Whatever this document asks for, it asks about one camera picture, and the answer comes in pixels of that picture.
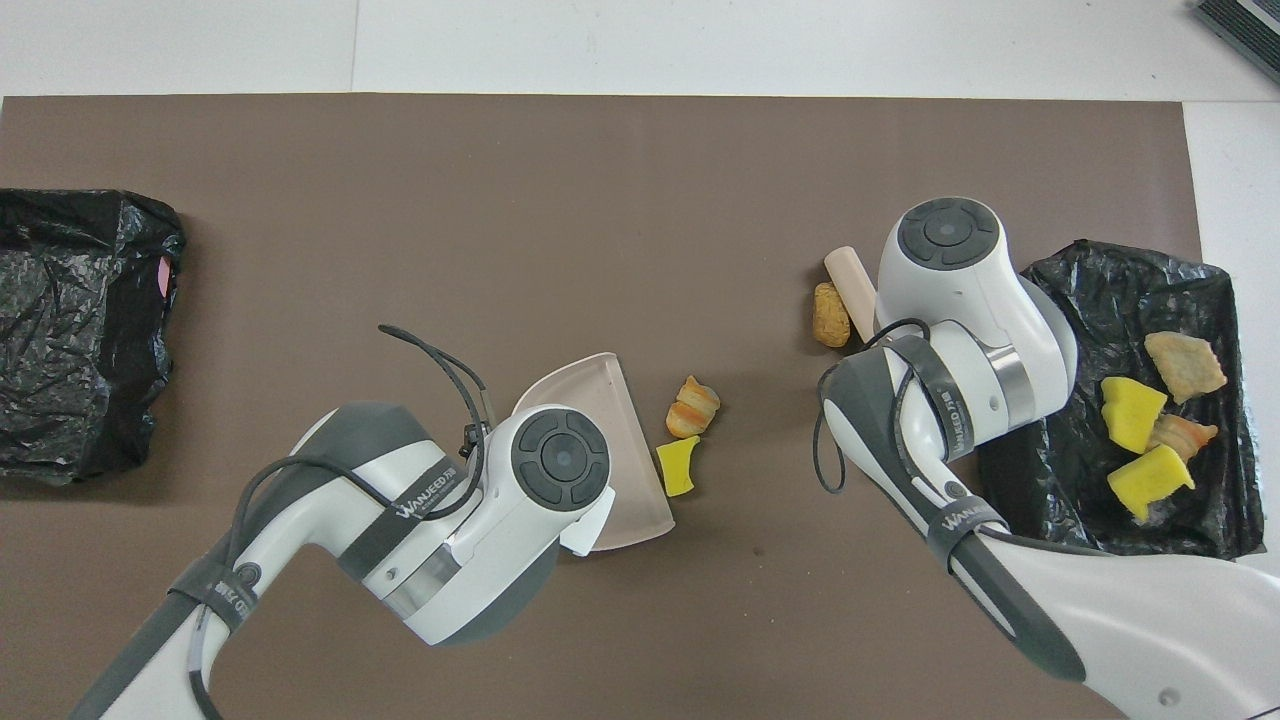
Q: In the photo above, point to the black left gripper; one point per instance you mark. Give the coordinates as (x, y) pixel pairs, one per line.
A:
(478, 437)

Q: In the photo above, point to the beige plastic dustpan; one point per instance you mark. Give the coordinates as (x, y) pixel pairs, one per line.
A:
(625, 450)

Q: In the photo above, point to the yellow sponge piece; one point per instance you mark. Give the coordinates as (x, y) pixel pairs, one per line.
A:
(1132, 415)
(679, 466)
(1150, 480)

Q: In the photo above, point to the small toy croissant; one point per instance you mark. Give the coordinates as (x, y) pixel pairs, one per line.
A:
(692, 407)

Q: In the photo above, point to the long toy bread roll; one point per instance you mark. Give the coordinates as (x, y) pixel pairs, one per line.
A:
(830, 314)

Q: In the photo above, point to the beige hand brush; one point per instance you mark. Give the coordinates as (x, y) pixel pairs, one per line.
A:
(852, 282)

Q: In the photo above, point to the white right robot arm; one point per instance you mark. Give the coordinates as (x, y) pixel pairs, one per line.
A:
(960, 300)

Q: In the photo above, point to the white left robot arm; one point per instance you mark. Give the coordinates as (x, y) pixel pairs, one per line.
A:
(450, 540)

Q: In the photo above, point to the black bag bin pink spot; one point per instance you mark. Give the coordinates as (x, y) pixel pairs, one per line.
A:
(70, 330)

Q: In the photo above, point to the black bag lined bin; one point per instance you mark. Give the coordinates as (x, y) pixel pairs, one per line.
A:
(1130, 300)

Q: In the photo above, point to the brown table mat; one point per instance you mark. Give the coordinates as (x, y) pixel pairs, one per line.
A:
(640, 170)

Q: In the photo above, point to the dark grey ribbed panel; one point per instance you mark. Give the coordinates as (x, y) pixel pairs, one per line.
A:
(1245, 25)

